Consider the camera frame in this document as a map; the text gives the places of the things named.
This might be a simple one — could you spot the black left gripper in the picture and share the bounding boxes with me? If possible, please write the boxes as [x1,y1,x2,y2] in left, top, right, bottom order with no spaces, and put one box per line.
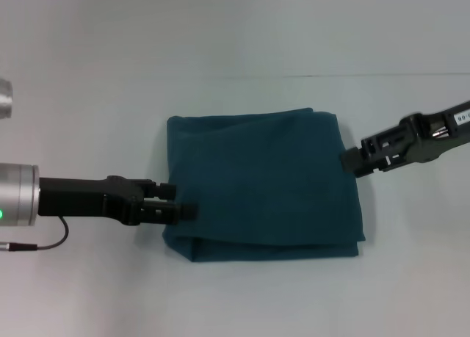
[37,175,200,227]

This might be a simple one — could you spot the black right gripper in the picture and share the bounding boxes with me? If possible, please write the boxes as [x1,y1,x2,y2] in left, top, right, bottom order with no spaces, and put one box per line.
[340,100,470,178]

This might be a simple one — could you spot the blue teal shirt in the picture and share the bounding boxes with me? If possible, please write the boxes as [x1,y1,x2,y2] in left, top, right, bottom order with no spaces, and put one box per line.
[162,107,366,264]

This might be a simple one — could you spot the left gripper cable with plug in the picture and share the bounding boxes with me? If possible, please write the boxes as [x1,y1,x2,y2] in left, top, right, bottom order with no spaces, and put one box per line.
[0,215,71,253]

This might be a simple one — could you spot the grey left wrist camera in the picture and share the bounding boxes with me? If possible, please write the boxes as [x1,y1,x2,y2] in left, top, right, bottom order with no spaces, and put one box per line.
[0,77,15,119]

